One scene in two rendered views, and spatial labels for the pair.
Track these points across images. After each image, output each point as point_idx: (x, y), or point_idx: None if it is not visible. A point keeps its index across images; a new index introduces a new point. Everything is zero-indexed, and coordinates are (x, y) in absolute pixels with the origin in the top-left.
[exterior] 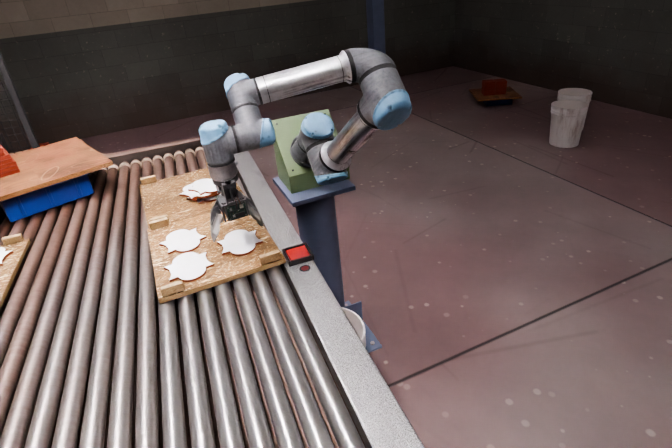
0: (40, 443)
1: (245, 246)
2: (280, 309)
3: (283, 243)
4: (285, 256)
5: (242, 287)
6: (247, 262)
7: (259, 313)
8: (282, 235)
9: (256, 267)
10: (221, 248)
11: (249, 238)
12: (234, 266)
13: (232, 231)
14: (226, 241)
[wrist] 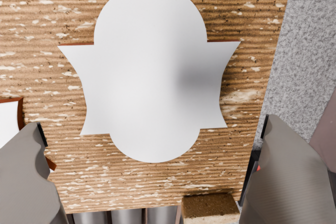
0: None
1: (165, 133)
2: (176, 219)
3: (275, 110)
4: (245, 184)
5: (124, 220)
6: (151, 184)
7: (144, 217)
8: (300, 67)
9: (167, 205)
10: (80, 86)
11: (193, 92)
12: (115, 186)
13: None
14: (101, 67)
